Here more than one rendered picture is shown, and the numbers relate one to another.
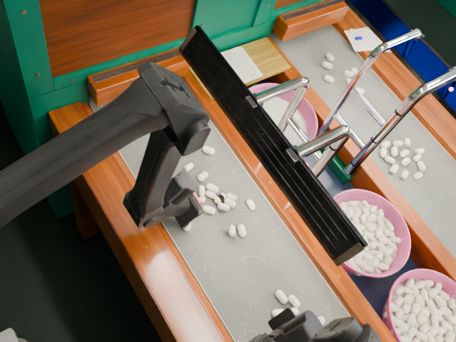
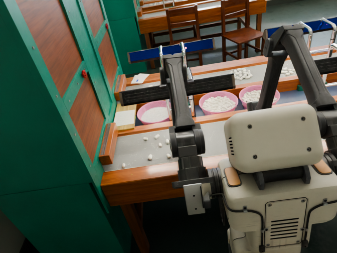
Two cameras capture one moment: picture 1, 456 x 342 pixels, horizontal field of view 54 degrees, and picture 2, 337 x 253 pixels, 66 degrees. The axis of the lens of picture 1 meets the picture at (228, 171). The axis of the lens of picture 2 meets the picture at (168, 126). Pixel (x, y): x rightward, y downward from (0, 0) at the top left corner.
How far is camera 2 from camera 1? 0.79 m
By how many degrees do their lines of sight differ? 29
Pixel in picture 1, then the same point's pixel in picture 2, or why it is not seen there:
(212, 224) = not seen: hidden behind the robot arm
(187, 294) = (217, 158)
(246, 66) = (126, 113)
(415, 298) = (249, 99)
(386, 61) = (152, 77)
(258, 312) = not seen: hidden behind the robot
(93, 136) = (179, 76)
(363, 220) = (212, 103)
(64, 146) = (177, 84)
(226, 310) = not seen: hidden behind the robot
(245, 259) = (211, 139)
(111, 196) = (159, 171)
